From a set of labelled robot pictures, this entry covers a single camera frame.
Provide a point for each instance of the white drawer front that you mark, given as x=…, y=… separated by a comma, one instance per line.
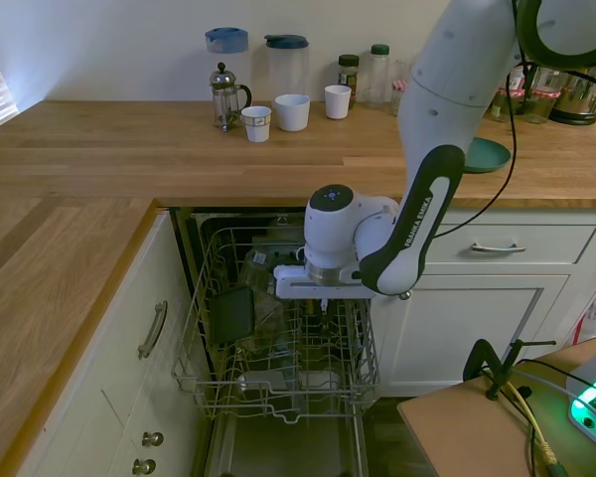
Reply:
x=551, y=243

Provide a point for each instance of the red white oatmeal cup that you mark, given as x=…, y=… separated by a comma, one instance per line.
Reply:
x=517, y=79

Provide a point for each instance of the glass french press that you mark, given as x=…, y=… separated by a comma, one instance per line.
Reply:
x=223, y=97

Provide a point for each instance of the yellow plastic item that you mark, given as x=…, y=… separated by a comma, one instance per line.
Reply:
x=308, y=306

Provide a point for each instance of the white ceramic mug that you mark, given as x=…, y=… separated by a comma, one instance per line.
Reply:
x=292, y=113

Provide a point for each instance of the stainless dishwasher door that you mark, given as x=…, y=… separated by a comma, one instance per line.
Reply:
x=283, y=447

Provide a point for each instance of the round silver cabinet knob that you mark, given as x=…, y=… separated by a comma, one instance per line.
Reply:
x=153, y=438
x=144, y=466
x=405, y=296

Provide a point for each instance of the spice jar dark green lid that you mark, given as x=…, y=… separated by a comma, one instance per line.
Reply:
x=348, y=74

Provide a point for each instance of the clear glass jar with label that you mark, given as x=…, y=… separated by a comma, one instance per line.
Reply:
x=258, y=270

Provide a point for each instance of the patterned paper cup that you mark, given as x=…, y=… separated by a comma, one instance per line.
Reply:
x=256, y=124

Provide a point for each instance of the clear glass tumbler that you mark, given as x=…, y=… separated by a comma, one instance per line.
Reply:
x=403, y=69

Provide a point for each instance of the clear pitcher light blue lid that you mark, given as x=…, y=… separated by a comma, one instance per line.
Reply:
x=227, y=54

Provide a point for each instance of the clear bottle green cap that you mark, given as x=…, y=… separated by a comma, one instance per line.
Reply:
x=377, y=79

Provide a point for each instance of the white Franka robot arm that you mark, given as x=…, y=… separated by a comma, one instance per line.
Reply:
x=442, y=74

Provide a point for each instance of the clear plastic container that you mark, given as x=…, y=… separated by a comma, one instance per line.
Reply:
x=270, y=318

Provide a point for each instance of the white base cabinet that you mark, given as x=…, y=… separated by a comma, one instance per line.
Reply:
x=109, y=387

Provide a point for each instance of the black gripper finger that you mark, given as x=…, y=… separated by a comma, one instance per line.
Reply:
x=328, y=310
x=319, y=310

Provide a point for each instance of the red checked lid glass jar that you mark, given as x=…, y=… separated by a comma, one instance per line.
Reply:
x=501, y=107
x=396, y=97
x=544, y=108

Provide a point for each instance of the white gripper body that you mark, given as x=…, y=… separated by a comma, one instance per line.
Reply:
x=298, y=290

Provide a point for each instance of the white cabinet door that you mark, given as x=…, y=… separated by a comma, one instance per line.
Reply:
x=467, y=333

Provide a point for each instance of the clear pitcher dark blue lid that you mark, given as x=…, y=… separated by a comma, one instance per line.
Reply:
x=287, y=64

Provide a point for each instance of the black screw clamp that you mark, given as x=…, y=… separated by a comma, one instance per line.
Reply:
x=477, y=355

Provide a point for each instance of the stainless steel electric kettle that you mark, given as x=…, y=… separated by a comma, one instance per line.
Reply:
x=581, y=102

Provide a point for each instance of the small white cup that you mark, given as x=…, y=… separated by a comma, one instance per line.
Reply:
x=338, y=102

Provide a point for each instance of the black square container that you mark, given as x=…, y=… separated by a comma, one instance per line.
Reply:
x=232, y=315

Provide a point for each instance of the teal plastic plate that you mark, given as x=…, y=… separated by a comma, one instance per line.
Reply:
x=491, y=156

